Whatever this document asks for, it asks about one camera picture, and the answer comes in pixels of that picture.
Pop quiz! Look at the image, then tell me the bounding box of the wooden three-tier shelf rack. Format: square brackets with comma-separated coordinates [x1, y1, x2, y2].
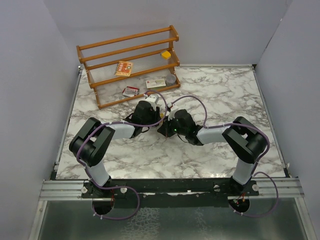
[76, 25, 180, 109]

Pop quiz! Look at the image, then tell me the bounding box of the red white staples packet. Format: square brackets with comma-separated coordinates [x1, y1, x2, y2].
[122, 86, 140, 98]

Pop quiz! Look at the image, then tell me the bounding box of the purple cable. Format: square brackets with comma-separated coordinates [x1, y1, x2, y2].
[172, 94, 280, 218]
[76, 90, 168, 195]

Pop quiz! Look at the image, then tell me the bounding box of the orange spiral notebook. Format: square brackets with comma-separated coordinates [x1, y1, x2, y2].
[114, 61, 134, 77]

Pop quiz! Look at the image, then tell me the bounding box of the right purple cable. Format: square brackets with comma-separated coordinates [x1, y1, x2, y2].
[172, 94, 280, 218]

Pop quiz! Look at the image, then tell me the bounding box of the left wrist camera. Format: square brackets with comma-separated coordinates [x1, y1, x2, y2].
[144, 93, 159, 109]

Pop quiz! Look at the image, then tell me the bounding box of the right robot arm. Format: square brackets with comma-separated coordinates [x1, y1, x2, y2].
[157, 109, 270, 196]

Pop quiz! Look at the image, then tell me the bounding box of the white green stapler box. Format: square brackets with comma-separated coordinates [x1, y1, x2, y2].
[145, 78, 167, 90]

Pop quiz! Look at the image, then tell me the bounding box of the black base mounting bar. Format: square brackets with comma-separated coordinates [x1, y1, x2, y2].
[81, 178, 259, 209]

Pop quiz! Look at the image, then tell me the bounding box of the clear round pin jar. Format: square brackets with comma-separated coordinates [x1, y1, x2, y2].
[165, 74, 176, 87]

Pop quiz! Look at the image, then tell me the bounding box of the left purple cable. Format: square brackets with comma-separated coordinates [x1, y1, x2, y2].
[76, 90, 168, 195]

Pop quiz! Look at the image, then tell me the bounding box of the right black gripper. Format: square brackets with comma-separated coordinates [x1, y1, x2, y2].
[158, 114, 188, 139]

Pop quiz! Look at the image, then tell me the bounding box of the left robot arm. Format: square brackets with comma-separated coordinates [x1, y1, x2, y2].
[69, 94, 161, 198]

